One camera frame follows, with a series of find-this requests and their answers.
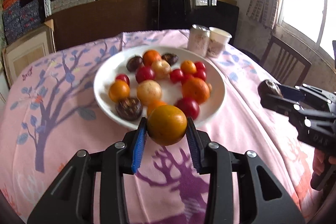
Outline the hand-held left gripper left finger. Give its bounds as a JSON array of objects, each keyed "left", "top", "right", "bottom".
[{"left": 27, "top": 117, "right": 148, "bottom": 224}]

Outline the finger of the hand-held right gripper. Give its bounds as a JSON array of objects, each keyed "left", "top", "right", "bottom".
[
  {"left": 278, "top": 84, "right": 336, "bottom": 109},
  {"left": 261, "top": 94, "right": 319, "bottom": 120}
]

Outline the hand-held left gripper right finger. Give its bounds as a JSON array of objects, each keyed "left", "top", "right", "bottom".
[{"left": 186, "top": 118, "right": 306, "bottom": 224}]

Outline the dark purple water chestnut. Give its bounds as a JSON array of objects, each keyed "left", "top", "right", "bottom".
[
  {"left": 161, "top": 53, "right": 179, "bottom": 66},
  {"left": 126, "top": 55, "right": 144, "bottom": 72},
  {"left": 115, "top": 97, "right": 143, "bottom": 121},
  {"left": 258, "top": 80, "right": 282, "bottom": 98}
]

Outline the white round plate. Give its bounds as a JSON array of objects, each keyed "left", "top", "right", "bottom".
[{"left": 94, "top": 46, "right": 226, "bottom": 130}]

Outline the person's right hand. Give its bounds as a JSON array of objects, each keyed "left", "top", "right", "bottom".
[{"left": 312, "top": 149, "right": 327, "bottom": 177}]

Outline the pink tree-print tablecloth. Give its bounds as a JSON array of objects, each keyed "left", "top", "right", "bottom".
[{"left": 0, "top": 29, "right": 326, "bottom": 224}]

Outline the dark red plum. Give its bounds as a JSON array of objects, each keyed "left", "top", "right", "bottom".
[{"left": 175, "top": 97, "right": 200, "bottom": 119}]

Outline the dark wooden chair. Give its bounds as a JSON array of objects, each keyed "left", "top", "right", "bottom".
[{"left": 260, "top": 31, "right": 312, "bottom": 80}]

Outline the tan round sapodilla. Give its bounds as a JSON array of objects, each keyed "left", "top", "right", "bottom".
[
  {"left": 151, "top": 60, "right": 172, "bottom": 79},
  {"left": 136, "top": 80, "right": 163, "bottom": 106}
]

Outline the large orange mandarin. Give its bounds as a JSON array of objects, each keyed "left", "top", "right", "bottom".
[{"left": 182, "top": 77, "right": 211, "bottom": 104}]

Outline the small yellow-orange mandarin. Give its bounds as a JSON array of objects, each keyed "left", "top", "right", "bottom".
[{"left": 181, "top": 60, "right": 197, "bottom": 75}]

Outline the white paper cup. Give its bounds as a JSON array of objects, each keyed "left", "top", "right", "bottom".
[{"left": 206, "top": 27, "right": 232, "bottom": 59}]

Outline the pink drink can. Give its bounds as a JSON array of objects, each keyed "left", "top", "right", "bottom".
[{"left": 188, "top": 24, "right": 211, "bottom": 57}]

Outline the brown wooden board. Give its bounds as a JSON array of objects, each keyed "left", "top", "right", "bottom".
[{"left": 45, "top": 0, "right": 160, "bottom": 51}]

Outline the black glossy screen panel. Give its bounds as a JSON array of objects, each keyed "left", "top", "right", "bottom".
[{"left": 157, "top": 0, "right": 240, "bottom": 45}]

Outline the stack of blue patterned boxes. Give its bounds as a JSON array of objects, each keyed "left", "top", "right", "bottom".
[{"left": 2, "top": 0, "right": 44, "bottom": 43}]

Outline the light wooden picture frame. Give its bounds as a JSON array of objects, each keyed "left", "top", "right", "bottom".
[{"left": 2, "top": 25, "right": 55, "bottom": 88}]

